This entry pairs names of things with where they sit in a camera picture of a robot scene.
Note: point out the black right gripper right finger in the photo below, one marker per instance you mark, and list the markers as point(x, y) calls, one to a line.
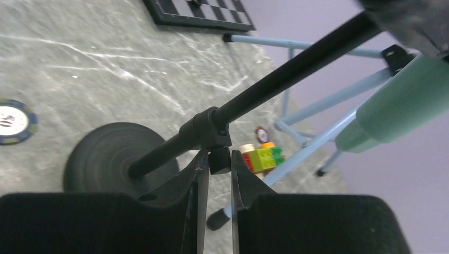
point(264, 221)

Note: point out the red black poker chip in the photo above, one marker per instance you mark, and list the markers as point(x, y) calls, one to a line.
point(262, 135)

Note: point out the black microphone stand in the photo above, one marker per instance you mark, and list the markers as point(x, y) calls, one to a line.
point(130, 158)

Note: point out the light blue music stand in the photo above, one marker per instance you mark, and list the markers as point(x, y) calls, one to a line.
point(395, 56)

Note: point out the black white chessboard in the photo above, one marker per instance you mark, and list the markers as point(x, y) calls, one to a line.
point(223, 15)

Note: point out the mint green microphone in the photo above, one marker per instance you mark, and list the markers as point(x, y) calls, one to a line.
point(414, 96)

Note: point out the blue white poker chip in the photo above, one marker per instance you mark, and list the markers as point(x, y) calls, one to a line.
point(19, 122)

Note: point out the colourful toy brick car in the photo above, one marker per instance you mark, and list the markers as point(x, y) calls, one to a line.
point(263, 159)

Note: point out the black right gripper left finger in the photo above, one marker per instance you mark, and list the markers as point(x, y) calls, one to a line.
point(169, 219)

